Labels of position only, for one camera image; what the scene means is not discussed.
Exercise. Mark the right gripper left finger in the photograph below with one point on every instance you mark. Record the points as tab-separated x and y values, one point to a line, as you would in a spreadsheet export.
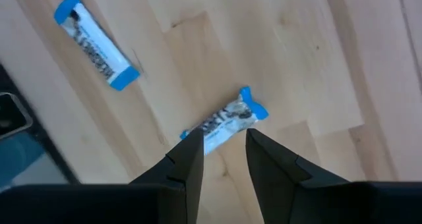
171	197

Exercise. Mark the white blue Hershey's bar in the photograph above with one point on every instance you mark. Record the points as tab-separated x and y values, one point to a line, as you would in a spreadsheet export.
227	122
95	43

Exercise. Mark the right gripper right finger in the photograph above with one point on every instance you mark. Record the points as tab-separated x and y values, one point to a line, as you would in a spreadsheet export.
296	201

